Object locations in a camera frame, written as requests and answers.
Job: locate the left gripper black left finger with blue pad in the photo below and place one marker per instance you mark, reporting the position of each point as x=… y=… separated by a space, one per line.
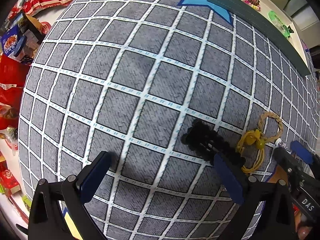
x=46 y=220

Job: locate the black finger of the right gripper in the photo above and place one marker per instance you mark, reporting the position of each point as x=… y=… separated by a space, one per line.
x=304 y=188

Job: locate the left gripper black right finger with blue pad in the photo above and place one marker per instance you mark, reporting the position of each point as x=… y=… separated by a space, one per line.
x=277 y=219

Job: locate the black scalloped hair clip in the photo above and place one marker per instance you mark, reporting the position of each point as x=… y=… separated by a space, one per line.
x=207 y=144

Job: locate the orange star sticker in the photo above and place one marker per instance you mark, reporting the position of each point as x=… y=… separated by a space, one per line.
x=278 y=173

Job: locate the yellow star sticker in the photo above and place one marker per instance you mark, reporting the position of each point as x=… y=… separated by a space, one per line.
x=75 y=233

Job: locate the grey checked tablecloth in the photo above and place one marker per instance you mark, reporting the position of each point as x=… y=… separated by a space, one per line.
x=130 y=77

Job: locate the small black claw clip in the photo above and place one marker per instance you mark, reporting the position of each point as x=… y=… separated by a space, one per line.
x=290 y=30

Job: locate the green translucent bangle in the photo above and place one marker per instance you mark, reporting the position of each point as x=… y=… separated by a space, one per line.
x=277 y=22

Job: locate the white shallow tray box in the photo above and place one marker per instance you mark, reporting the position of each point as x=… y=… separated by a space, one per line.
x=291 y=47

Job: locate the blue snack box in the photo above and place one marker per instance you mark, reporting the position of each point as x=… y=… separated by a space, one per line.
x=13 y=42

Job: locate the blue star sticker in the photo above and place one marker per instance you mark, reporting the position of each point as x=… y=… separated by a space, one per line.
x=223 y=13

